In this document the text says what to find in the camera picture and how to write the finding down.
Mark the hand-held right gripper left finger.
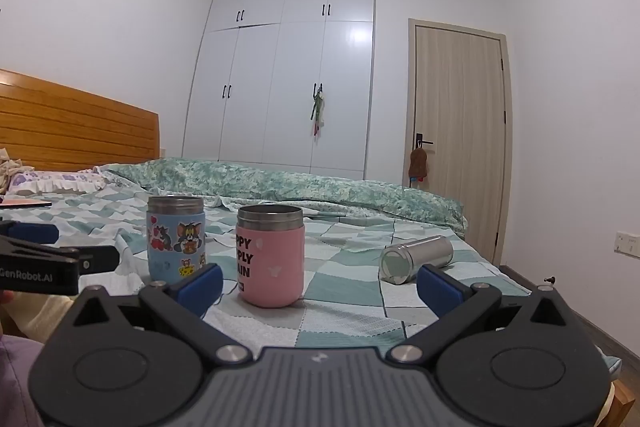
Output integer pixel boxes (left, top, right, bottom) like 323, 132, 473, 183
64, 263, 255, 366

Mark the checkered bed sheet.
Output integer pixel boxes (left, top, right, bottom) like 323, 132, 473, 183
0, 177, 623, 375

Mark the white wall socket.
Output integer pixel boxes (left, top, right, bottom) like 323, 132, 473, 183
613, 230, 640, 256

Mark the blue cartoon cup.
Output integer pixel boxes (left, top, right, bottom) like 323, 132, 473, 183
146, 195, 208, 284

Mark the purple clothing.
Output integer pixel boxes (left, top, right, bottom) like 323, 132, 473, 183
0, 336, 49, 427

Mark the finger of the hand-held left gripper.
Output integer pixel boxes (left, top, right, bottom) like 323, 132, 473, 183
0, 220, 60, 246
60, 245, 120, 274

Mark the light wooden door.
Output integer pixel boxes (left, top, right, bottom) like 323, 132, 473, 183
407, 17, 512, 266

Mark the brown hanging plush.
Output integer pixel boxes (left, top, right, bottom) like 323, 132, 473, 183
407, 144, 430, 184

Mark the pink cup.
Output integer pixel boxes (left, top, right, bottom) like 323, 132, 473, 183
235, 204, 306, 309

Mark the cream blanket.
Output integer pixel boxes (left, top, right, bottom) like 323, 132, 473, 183
9, 293, 77, 344

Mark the wooden headboard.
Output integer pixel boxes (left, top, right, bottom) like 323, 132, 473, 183
0, 68, 161, 173

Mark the silver steel cup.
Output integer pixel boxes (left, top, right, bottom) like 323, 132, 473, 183
379, 235, 455, 286

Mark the white wardrobe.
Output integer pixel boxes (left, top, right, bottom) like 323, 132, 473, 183
180, 0, 377, 182

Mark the green hanging ornament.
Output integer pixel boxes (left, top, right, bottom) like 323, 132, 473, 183
308, 94, 327, 138

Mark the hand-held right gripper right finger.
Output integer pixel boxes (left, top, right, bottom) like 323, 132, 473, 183
386, 264, 577, 364

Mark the purple floral pillow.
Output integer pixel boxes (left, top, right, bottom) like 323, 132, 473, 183
7, 169, 109, 197

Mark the wooden bed frame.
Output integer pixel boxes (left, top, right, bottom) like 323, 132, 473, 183
606, 376, 637, 427

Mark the beige crumpled cloth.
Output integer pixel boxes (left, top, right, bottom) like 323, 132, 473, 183
0, 146, 24, 191

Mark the green floral quilt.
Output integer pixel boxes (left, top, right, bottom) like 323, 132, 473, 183
106, 158, 469, 239

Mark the flat dark phone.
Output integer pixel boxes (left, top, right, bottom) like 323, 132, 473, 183
0, 199, 53, 210

